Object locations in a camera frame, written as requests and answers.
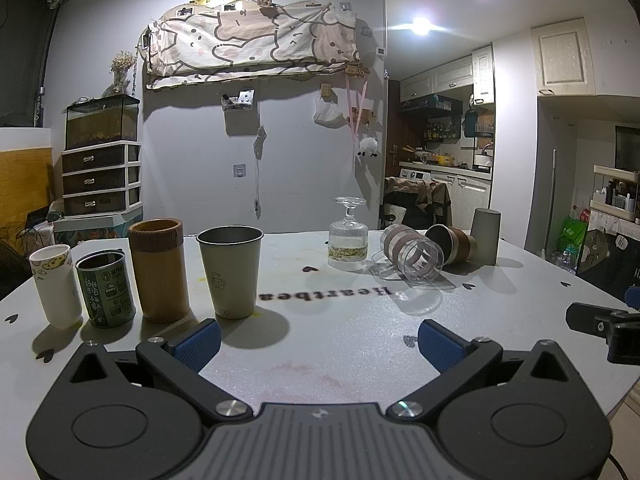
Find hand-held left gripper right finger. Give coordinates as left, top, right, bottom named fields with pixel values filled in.
left=387, top=318, right=577, bottom=429

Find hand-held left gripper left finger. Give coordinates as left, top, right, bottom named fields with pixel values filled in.
left=66, top=318, right=254, bottom=429

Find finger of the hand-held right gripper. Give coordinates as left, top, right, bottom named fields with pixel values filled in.
left=566, top=302, right=619, bottom=337

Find steel metal cup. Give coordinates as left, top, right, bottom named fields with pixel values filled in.
left=196, top=226, right=264, bottom=320

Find brown bamboo cup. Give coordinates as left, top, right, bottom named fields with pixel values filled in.
left=127, top=218, right=191, bottom=324

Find clear cup with brown sleeve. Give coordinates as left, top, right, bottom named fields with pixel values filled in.
left=370, top=224, right=445, bottom=289

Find brown cup with dark rim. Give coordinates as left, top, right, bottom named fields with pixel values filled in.
left=424, top=224, right=478, bottom=264

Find grey matte cup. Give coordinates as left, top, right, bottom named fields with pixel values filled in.
left=469, top=208, right=501, bottom=266

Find white printed paper cup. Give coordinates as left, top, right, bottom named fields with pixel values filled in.
left=28, top=244, right=83, bottom=330

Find plastic water bottle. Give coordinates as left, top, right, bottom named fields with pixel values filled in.
left=552, top=246, right=581, bottom=275

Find black printed panel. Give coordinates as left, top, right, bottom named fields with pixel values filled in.
left=575, top=209, right=640, bottom=292

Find green shopping bag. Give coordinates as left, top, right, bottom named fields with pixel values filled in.
left=557, top=215, right=590, bottom=254

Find green tin can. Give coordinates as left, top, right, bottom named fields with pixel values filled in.
left=75, top=249, right=137, bottom=330

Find white storage rack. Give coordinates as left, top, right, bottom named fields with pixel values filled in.
left=589, top=163, right=640, bottom=224

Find ribbed glass goblet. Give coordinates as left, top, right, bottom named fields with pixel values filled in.
left=328, top=196, right=370, bottom=272

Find chair with brown jacket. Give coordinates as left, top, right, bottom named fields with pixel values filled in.
left=382, top=176, right=453, bottom=231

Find white kettle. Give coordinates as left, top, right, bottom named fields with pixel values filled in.
left=472, top=143, right=496, bottom=172

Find white drawer unit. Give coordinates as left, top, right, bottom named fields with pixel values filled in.
left=60, top=140, right=144, bottom=218

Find kitchen spice rack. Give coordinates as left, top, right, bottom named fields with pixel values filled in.
left=423, top=119, right=464, bottom=142

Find wooden board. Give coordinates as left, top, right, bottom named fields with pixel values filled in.
left=0, top=146, right=56, bottom=233

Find glass fish tank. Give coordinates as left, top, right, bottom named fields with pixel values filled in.
left=64, top=93, right=141, bottom=151

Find pink ribbon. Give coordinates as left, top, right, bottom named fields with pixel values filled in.
left=344, top=71, right=370, bottom=145

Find white plastic bag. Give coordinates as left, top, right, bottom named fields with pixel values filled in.
left=313, top=94, right=347, bottom=126

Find kitchen upper cabinets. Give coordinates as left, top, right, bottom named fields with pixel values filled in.
left=399, top=44, right=496, bottom=105

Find dried flowers in vase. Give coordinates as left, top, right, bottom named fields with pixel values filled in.
left=106, top=50, right=137, bottom=97

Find printed cartoon cloth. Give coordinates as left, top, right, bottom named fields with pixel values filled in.
left=142, top=1, right=362, bottom=91

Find dark curtain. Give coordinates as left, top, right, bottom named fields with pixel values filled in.
left=0, top=0, right=67, bottom=129

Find white mop handle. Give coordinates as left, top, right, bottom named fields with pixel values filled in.
left=541, top=148, right=559, bottom=257

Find hanging white cable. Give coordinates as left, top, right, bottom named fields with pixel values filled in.
left=252, top=126, right=268, bottom=219

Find wall-mounted small holder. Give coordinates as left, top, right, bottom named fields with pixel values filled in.
left=221, top=89, right=256, bottom=112

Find cream wall cabinet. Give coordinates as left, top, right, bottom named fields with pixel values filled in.
left=530, top=17, right=599, bottom=97

